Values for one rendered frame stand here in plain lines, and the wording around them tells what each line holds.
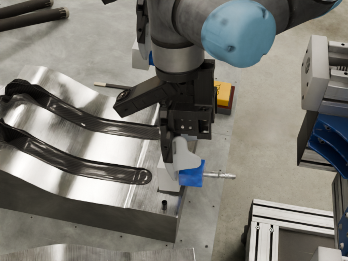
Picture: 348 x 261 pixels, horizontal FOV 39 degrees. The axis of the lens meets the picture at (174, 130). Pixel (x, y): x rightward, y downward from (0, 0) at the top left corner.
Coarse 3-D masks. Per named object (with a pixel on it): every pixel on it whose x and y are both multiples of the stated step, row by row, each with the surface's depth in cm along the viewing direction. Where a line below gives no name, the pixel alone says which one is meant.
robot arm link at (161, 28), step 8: (152, 0) 63; (160, 0) 62; (168, 0) 60; (152, 8) 64; (160, 8) 62; (168, 8) 61; (152, 16) 64; (160, 16) 63; (168, 16) 61; (152, 24) 66; (160, 24) 64; (168, 24) 62; (152, 32) 66; (160, 32) 65; (168, 32) 64; (176, 32) 62; (152, 40) 68; (160, 40) 66; (168, 40) 65; (176, 40) 65; (184, 40) 65
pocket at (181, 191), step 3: (183, 186) 89; (180, 189) 90; (183, 189) 88; (159, 192) 89; (162, 192) 89; (165, 192) 89; (168, 192) 89; (171, 192) 89; (174, 192) 89; (177, 192) 89; (180, 192) 88; (183, 192) 88; (177, 195) 89
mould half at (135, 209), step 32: (64, 96) 97; (96, 96) 101; (32, 128) 90; (64, 128) 93; (0, 160) 84; (32, 160) 86; (96, 160) 91; (128, 160) 91; (0, 192) 88; (32, 192) 86; (64, 192) 86; (96, 192) 86; (128, 192) 86; (96, 224) 90; (128, 224) 88; (160, 224) 86
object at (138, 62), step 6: (132, 48) 102; (138, 48) 102; (132, 54) 103; (138, 54) 102; (150, 54) 102; (132, 60) 104; (138, 60) 103; (144, 60) 103; (150, 60) 103; (132, 66) 105; (138, 66) 105; (144, 66) 104
